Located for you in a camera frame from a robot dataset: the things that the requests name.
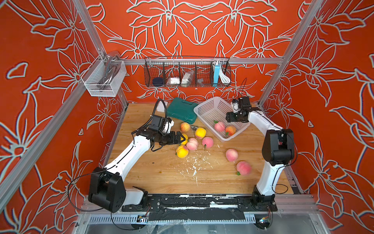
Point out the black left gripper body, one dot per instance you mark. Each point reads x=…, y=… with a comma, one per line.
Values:
x=164, y=138

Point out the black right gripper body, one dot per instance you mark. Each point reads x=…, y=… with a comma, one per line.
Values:
x=234, y=117

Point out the yellow peach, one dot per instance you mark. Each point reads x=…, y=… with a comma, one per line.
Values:
x=182, y=151
x=200, y=133
x=185, y=139

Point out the red orange peach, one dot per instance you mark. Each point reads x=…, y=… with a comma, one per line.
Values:
x=230, y=130

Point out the pink peach with leaf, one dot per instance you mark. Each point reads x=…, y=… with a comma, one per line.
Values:
x=219, y=126

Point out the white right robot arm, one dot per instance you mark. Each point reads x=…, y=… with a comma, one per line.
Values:
x=278, y=148

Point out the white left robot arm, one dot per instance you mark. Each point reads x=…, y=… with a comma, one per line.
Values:
x=107, y=189

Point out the white plastic basket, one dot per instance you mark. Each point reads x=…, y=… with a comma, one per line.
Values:
x=215, y=109

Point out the white packet in basket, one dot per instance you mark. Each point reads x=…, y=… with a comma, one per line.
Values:
x=173, y=81

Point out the clear bag in basket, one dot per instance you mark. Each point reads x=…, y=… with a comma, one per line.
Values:
x=187, y=79

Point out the pink peach centre left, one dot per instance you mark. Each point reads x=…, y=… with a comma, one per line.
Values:
x=192, y=144

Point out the small white box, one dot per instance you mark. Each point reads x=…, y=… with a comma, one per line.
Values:
x=161, y=106

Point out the green plastic tool case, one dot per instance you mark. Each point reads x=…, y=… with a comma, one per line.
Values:
x=182, y=110

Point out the pink peach right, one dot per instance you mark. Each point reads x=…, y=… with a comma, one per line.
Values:
x=232, y=155

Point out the dark round object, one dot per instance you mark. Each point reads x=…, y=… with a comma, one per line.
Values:
x=158, y=82

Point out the light blue box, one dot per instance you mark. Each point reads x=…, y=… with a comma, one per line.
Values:
x=217, y=69

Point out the pink red peach front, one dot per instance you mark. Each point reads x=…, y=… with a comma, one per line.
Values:
x=243, y=168

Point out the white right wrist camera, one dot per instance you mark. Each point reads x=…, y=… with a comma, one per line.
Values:
x=235, y=105

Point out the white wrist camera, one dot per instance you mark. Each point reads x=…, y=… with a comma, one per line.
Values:
x=168, y=125
x=235, y=105

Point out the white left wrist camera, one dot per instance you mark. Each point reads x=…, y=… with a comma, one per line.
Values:
x=168, y=125

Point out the black wire wall basket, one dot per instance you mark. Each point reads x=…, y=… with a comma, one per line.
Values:
x=176, y=66

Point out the clear plastic wall bin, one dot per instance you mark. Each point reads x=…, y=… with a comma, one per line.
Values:
x=104, y=79

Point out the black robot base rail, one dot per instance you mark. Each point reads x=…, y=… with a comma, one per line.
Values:
x=204, y=208

